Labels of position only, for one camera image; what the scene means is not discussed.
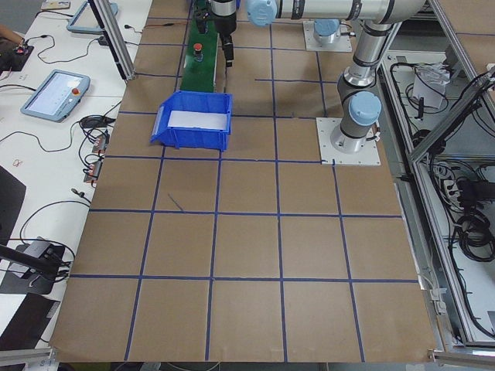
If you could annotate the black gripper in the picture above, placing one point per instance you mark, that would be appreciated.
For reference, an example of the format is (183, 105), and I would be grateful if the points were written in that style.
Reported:
(226, 22)

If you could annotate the red push button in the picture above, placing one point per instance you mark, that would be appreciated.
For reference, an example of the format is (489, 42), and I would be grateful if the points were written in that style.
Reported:
(198, 52)

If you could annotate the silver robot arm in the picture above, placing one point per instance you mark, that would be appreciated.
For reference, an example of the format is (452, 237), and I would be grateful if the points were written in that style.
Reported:
(379, 19)
(326, 31)

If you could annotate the green conveyor belt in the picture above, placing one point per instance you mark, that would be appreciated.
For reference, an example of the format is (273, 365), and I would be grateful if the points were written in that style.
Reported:
(201, 77)

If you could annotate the blue source bin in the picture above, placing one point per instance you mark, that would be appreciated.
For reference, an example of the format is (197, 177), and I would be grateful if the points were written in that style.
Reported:
(183, 100)

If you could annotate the white foam pad source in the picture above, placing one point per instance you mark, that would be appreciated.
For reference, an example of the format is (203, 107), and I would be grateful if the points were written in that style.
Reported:
(190, 119)

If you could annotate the far teach pendant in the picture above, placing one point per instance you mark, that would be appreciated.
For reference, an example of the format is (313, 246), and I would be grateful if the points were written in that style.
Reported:
(84, 21)

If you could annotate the teach pendant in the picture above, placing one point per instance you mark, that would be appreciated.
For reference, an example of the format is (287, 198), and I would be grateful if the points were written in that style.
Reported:
(84, 21)
(56, 96)

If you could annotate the near teach pendant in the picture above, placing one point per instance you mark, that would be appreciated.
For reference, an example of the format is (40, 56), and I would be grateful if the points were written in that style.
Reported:
(56, 96)

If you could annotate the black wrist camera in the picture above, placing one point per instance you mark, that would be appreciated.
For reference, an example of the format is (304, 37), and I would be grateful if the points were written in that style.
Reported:
(201, 17)

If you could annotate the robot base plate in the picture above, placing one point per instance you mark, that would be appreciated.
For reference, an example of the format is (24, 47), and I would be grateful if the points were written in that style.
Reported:
(337, 149)
(342, 46)

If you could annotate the aluminium frame post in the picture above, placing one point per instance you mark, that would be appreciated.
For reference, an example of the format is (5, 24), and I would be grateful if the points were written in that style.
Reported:
(111, 32)

